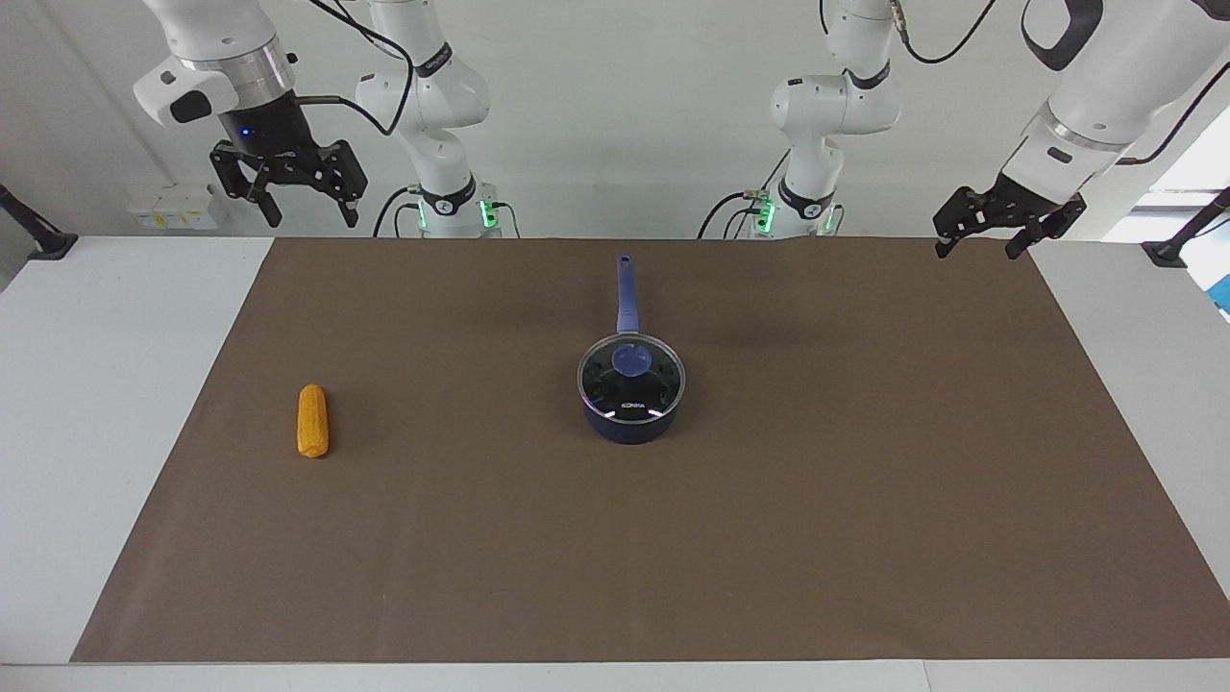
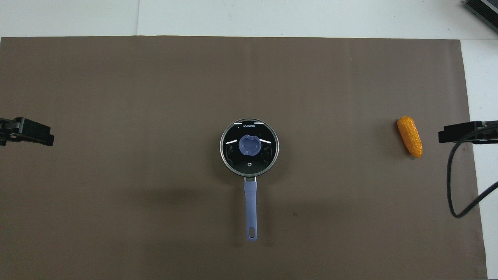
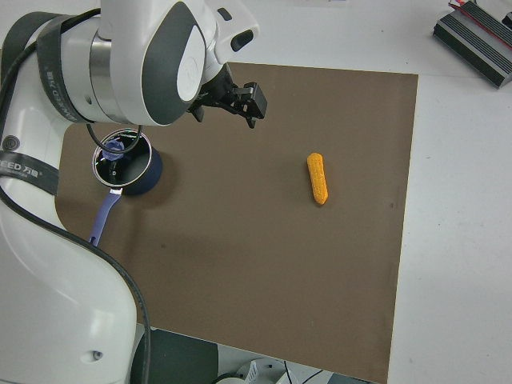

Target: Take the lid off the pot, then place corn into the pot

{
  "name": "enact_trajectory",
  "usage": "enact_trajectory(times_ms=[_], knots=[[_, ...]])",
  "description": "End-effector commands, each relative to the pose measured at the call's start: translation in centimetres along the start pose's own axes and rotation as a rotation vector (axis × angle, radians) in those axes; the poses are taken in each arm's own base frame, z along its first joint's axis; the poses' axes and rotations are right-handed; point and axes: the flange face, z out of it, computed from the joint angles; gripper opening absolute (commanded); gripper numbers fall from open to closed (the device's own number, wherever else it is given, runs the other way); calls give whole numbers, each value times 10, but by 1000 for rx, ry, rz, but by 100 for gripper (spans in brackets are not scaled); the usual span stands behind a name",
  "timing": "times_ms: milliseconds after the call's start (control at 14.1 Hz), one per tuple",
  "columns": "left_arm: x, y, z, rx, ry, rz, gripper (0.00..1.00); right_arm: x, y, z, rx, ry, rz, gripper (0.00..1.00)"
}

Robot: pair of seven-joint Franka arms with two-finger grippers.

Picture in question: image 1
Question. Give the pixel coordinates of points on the white wall socket box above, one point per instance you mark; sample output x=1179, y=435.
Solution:
x=173, y=207

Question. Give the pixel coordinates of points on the light blue object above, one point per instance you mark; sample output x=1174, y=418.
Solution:
x=1222, y=293

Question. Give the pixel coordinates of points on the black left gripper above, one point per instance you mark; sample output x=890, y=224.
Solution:
x=990, y=210

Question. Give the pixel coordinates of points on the brown table mat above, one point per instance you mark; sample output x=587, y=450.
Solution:
x=673, y=538

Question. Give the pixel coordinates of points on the dark blue saucepan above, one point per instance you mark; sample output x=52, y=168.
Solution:
x=627, y=298

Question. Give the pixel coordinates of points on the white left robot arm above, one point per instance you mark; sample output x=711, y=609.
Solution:
x=1105, y=86

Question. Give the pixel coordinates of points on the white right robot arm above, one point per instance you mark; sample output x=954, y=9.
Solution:
x=432, y=96

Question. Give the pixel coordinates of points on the yellow corn cob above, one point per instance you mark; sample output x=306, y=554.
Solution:
x=312, y=421

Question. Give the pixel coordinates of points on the black clamp mount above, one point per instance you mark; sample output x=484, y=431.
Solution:
x=43, y=240
x=1177, y=245

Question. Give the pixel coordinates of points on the glass lid blue knob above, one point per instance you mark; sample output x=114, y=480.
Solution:
x=631, y=370

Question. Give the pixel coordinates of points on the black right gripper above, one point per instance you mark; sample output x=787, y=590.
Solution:
x=259, y=130

